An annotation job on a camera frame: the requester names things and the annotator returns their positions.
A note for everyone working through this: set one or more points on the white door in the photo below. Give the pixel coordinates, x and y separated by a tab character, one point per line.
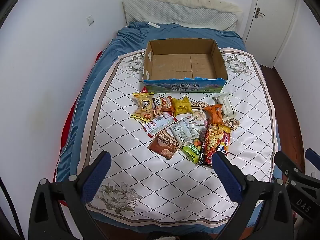
272	20

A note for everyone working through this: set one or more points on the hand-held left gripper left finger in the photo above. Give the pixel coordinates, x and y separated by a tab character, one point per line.
96	175

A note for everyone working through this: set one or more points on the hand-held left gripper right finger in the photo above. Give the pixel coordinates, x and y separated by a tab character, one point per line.
225	177

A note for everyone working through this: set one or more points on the green snack packet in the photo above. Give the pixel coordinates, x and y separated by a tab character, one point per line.
192	152

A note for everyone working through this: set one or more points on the red panda snack packet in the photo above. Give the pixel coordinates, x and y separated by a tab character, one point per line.
162	104

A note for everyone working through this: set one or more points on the brown snack packet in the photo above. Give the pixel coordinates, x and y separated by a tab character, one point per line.
162	148

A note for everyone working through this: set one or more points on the large red noodle packet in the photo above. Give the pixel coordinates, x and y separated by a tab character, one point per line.
212	142

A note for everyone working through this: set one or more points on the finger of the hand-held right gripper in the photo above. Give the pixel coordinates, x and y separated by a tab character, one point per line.
300	195
313	154

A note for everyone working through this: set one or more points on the yellow red snack packet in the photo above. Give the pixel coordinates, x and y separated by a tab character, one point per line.
226	133

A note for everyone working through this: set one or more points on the white remote control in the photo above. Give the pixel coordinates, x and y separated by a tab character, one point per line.
154	25

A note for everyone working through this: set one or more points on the white grey snack packet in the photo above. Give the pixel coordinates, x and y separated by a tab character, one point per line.
183	132

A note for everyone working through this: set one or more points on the yellow pillow snack packet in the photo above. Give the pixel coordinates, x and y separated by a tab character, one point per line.
182	105

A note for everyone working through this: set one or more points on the red cloth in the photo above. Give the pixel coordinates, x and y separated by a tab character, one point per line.
66	127

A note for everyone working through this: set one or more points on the cardboard box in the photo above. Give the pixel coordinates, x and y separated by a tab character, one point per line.
182	65

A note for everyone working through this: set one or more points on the white wall switch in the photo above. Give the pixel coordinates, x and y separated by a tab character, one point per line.
90	20

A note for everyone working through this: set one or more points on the yellow cartoon snack packet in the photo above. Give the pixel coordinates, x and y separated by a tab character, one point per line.
144	102

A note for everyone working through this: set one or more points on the white tissue pack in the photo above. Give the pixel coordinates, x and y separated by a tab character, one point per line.
225	106

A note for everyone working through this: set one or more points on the blue white snack packet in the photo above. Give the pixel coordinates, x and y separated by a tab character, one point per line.
224	150

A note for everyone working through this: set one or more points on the orange crinkled snack packet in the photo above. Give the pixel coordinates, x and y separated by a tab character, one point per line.
213	113

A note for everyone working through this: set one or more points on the long red white packet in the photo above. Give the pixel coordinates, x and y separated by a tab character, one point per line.
158	124

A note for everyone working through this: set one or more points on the white diamond printed blanket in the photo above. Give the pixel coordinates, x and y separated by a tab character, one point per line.
125	160

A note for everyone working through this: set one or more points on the small red snack packet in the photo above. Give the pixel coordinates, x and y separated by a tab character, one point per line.
144	90

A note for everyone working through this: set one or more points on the white quilted pillow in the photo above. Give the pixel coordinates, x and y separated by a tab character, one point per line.
180	10

